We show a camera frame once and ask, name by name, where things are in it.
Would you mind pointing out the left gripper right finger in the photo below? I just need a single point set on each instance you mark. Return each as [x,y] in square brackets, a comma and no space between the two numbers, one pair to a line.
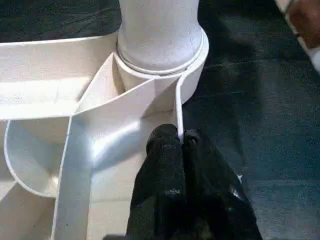
[212,200]

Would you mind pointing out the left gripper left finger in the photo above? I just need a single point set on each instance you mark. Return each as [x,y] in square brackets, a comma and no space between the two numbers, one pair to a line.
[162,190]

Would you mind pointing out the white plastic table top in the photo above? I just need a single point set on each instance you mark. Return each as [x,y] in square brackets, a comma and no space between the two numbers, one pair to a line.
[40,150]

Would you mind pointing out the white plastic table leg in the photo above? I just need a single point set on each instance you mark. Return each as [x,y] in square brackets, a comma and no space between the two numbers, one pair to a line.
[160,30]

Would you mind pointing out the black work mat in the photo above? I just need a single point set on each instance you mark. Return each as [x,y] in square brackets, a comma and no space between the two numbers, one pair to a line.
[260,125]

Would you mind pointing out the brown armchair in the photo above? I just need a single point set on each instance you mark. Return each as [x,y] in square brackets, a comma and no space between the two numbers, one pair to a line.
[306,20]

